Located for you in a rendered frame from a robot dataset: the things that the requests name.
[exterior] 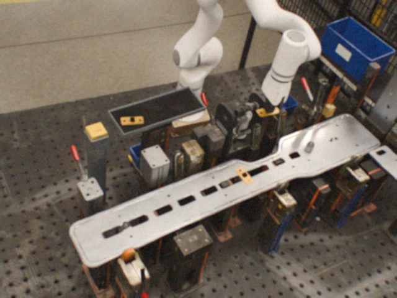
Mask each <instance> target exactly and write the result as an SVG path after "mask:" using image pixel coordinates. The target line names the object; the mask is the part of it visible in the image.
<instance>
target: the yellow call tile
mask: <svg viewBox="0 0 397 298"><path fill-rule="evenodd" d="M86 130H87V132H88V134H89V135H90V136H91V138H92V139H95V138H98V137H102V136H104V135H107V132H106V131H105V128H104V126H103V125H102V124H101V122H100V123H97V124H93V125H89V126H87V127H86Z"/></svg>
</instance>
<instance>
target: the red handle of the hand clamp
mask: <svg viewBox="0 0 397 298"><path fill-rule="evenodd" d="M301 83H302V85H303V89H304V90H305V92H306V95H307V97H308V101H309V103H310V105H312V102H313V97H312V95H311V92H310V89H309V88H308V85H307V82H306V79H304V78H302V79H301Z"/></svg>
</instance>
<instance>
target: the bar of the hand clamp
mask: <svg viewBox="0 0 397 298"><path fill-rule="evenodd" d="M317 82H318V83H317V86H316V89H315V92H314V96H313V102H312V105H311V108H312V109H313V110H314V112H315V108H317V111H316V113H317V114H318V112H319V110H320V107H321V103H322V99H323V94H324V93H325V90H328V89H329V88H330V84H327V82H328V81H327V80H326V79H325V78H322V79H321V80H320V79H318V80H317Z"/></svg>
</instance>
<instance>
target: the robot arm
mask: <svg viewBox="0 0 397 298"><path fill-rule="evenodd" d="M196 1H197V3H199V5H200V12H199V14H198V16H197V20H196V21H195V24H194V25H193V26H192V28H191V29H190V30H189V31H188V32H187V33H185V34H184V36H183V37H182V38H181V39H180V40H179V41H178V42H177V45H176V46H175V48H174V51H173V52H172V56H173V59H174V63H175V64H176V66H177V67H179V68H182V69H181V71H180V73H179V80H178V84H177V90H178V89H181V88H186V86H190V88H191V89H192V90H193V92H194V93H195V94H196V95H197V96H198V97H199V98H200V95H201V92H202V86H203V82H204V79H205V77H206V76H207V74H209V73H210V72H211V71H213V69H214V68H215V67H216V66H217V65H218V63H219V61H220V60H221V57H222V53H223V48H222V46H221V42H220V41H219V40H218V39H217V38H215V37H214V36H215V34H216V32H217V30H218V28H219V26H220V25H221V22H222V20H223V10H222V8H221V6H220V4H219V3H217V2H219V1H221V0H196ZM244 1H245V3H246V4H247V6H248V7H249V9H250V11H251V12H252V14H253V16H254V18H255V20H256V22H257V24H258V26H259V27H260V28H262V29H266V30H276V31H279V32H283V33H284V34H283V37H282V39H281V41H280V45H279V48H278V50H277V53H276V55H275V58H274V62H273V64H272V67H271V70H270V71H269V72H268V74H267V76H266V77H265V80H264V83H263V85H262V87H261V89H262V91H263V93H264V94H265V100H266V101H265V103H264V106H263V107H262V108H263V109H266V108H267V112H266V113H267V114H269V113H273V112H274V109H275V108H276V107H277V108H278V109H283V103H285V101H286V100H287V97H288V93H289V90H290V85H291V83H292V81H291V80H292V79H293V78H294V76H295V73H296V70H297V68H298V67H299V65H300V64H301V63H303V62H307V61H311V60H314V59H315V58H317V57H318V56H319V55H320V53H321V46H320V43H319V41H318V39H317V37H316V35H315V33H314V32H313V30H311V28H310V26H309V25H308V24H307V22H305V21H304V20H303V19H301V18H300V17H299V16H298V15H296V14H293V13H291V12H288V11H285V10H283V9H281V8H280V7H279V5H278V4H277V1H276V0H244ZM202 116H203V111H202V112H199V113H197V114H195V115H192V116H189V117H186V118H183V119H179V120H177V121H179V122H185V123H190V122H195V121H197V120H199V119H200V118H201V117H202Z"/></svg>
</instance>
